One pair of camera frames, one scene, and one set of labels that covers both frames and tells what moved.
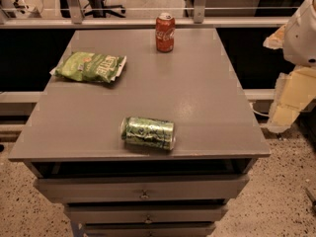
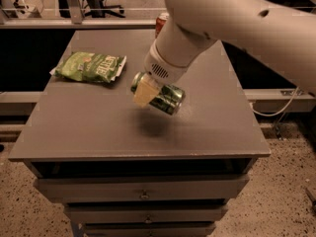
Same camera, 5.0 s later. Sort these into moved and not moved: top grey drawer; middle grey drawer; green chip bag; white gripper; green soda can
Moved: green soda can; white gripper
Not moved: top grey drawer; green chip bag; middle grey drawer
